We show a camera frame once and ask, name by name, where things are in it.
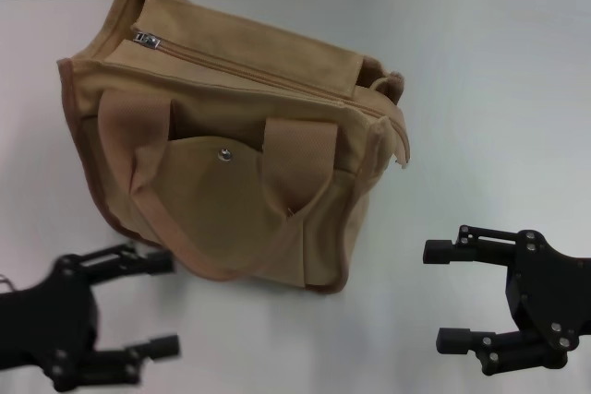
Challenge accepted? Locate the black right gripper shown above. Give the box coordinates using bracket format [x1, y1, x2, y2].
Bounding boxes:
[422, 224, 591, 376]

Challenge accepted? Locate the silver zipper pull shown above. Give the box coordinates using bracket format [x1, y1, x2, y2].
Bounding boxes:
[133, 30, 161, 51]

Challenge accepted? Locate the khaki canvas food bag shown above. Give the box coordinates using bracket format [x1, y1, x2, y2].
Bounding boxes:
[57, 0, 413, 296]

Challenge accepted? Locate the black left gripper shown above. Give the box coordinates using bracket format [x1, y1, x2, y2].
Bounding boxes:
[0, 242, 182, 391]

